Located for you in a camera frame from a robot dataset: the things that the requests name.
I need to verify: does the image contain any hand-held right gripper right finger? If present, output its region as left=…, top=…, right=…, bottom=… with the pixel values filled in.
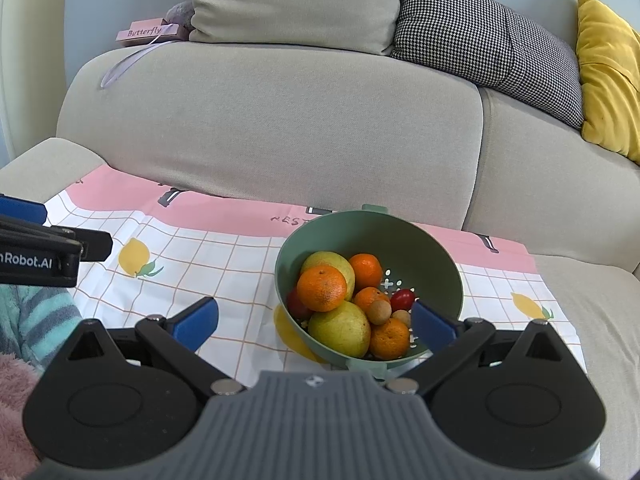
left=382, top=300, right=566, bottom=396

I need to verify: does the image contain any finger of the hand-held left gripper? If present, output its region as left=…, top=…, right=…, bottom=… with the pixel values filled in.
left=0, top=214, right=114, bottom=263
left=0, top=194, right=49, bottom=226

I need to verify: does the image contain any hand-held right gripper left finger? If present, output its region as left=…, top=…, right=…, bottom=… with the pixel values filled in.
left=62, top=296, right=247, bottom=397

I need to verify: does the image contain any red cherry tomato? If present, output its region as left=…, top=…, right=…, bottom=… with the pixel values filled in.
left=389, top=288, right=416, bottom=312
left=286, top=288, right=315, bottom=321

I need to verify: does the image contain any orange mandarin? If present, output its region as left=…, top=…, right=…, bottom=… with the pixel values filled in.
left=369, top=318, right=411, bottom=361
left=348, top=253, right=384, bottom=291
left=352, top=286, right=391, bottom=313
left=296, top=265, right=348, bottom=313

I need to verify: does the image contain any green plastic colander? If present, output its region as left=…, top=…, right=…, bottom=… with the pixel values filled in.
left=274, top=204, right=465, bottom=377

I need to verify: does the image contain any green yellow pear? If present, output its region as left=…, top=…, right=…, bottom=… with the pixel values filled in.
left=300, top=251, right=356, bottom=302
left=307, top=300, right=372, bottom=357

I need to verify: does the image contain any teal striped clothing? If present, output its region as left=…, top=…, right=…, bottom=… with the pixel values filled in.
left=0, top=282, right=84, bottom=367

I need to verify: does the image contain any lemon print checked cloth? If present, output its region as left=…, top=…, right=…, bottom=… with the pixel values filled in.
left=42, top=164, right=601, bottom=467

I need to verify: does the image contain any pink fluffy cloth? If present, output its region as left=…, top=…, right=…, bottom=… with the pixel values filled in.
left=0, top=352, right=45, bottom=480

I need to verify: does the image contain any pink sign box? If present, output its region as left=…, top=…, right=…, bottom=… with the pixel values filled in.
left=116, top=19, right=182, bottom=44

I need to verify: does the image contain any beige sofa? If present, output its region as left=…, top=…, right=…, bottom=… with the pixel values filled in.
left=0, top=40, right=640, bottom=480

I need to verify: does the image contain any grey plush toy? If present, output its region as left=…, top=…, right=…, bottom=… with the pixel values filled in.
left=165, top=1, right=195, bottom=41

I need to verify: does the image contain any houndstooth cushion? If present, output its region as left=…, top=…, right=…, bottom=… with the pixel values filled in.
left=391, top=0, right=585, bottom=130

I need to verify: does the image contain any yellow cushion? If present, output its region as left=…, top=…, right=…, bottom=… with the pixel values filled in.
left=576, top=0, right=640, bottom=166

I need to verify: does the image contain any beige cushion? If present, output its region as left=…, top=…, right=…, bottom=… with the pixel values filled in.
left=190, top=0, right=403, bottom=57

